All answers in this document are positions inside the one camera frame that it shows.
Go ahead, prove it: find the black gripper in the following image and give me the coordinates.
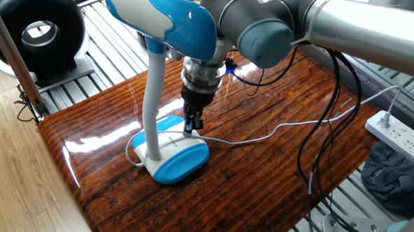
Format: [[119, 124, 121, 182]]
[[178, 82, 217, 135]]

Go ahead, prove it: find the blue and white desk lamp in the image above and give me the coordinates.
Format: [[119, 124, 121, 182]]
[[96, 0, 220, 187]]

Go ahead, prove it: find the glossy wood grain mat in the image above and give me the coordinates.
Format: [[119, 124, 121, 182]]
[[34, 35, 384, 232]]

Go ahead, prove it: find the silver metal mounting plate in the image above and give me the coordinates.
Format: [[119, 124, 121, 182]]
[[322, 213, 392, 232]]

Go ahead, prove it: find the white power strip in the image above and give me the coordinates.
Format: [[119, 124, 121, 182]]
[[362, 109, 414, 173]]

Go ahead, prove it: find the dark grey cloth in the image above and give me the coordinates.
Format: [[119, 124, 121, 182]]
[[359, 140, 414, 219]]

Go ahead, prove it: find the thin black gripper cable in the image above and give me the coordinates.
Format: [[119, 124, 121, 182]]
[[224, 43, 298, 100]]

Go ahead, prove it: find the black ring fan white base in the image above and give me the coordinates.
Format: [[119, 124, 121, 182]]
[[0, 0, 99, 91]]

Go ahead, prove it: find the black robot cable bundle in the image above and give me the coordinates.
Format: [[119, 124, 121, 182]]
[[292, 46, 391, 232]]

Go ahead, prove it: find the dark tangled string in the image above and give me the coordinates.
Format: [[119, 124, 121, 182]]
[[13, 92, 41, 125]]

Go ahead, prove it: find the white lamp power cord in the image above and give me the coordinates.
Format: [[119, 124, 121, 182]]
[[124, 73, 404, 180]]

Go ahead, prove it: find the brown wooden post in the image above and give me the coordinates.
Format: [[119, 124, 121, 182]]
[[0, 0, 54, 117]]

